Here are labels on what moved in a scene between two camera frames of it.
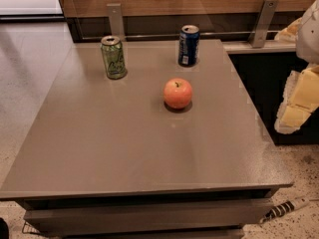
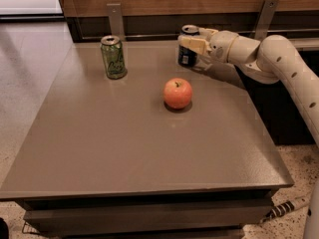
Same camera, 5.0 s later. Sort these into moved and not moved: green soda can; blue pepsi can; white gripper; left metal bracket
Moved: white gripper
Not moved: left metal bracket; green soda can; blue pepsi can
